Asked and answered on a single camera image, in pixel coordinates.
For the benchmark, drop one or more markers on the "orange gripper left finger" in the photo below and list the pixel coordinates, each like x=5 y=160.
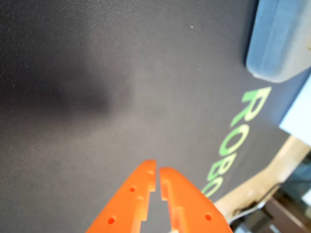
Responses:
x=126 y=201

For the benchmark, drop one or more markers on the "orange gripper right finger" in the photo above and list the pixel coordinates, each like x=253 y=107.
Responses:
x=192 y=206

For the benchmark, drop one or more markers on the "grey square case gold emblem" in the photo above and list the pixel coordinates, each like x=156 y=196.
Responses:
x=279 y=41

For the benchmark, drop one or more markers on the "dark mat with WOWROBO print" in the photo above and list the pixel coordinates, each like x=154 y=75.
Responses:
x=97 y=121

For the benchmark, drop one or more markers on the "dark brown background furniture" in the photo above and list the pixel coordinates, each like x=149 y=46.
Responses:
x=289 y=216

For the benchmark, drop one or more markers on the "white open cardboard box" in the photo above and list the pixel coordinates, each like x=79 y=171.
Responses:
x=298 y=116

